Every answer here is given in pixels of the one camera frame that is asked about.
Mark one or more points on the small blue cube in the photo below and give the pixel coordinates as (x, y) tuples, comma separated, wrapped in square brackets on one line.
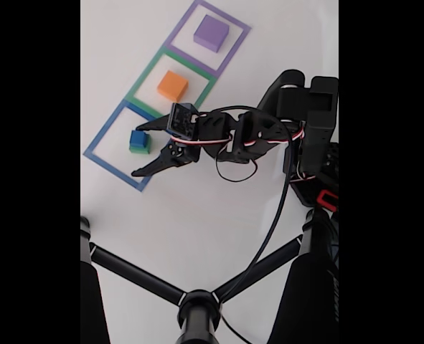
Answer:
[(138, 138)]

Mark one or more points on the green block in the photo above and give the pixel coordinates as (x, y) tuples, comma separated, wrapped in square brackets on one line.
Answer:
[(141, 149)]

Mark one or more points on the orange block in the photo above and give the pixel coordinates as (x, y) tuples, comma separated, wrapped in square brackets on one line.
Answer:
[(172, 86)]

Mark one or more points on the green tape square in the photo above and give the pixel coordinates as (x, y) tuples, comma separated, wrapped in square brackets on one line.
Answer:
[(140, 80)]

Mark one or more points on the blue tape square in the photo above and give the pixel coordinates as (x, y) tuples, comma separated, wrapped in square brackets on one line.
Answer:
[(107, 163)]

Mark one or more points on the purple tape square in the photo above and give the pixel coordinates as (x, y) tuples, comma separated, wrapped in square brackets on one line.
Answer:
[(193, 61)]

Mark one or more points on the purple block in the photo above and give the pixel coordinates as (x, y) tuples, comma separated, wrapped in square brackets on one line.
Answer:
[(211, 32)]

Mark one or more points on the red clamp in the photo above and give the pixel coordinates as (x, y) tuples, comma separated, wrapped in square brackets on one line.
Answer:
[(328, 200)]

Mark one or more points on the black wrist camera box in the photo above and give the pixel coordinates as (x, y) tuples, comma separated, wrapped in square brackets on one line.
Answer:
[(182, 122)]

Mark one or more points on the black camera tripod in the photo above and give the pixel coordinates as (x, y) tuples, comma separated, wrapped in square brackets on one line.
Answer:
[(197, 315)]

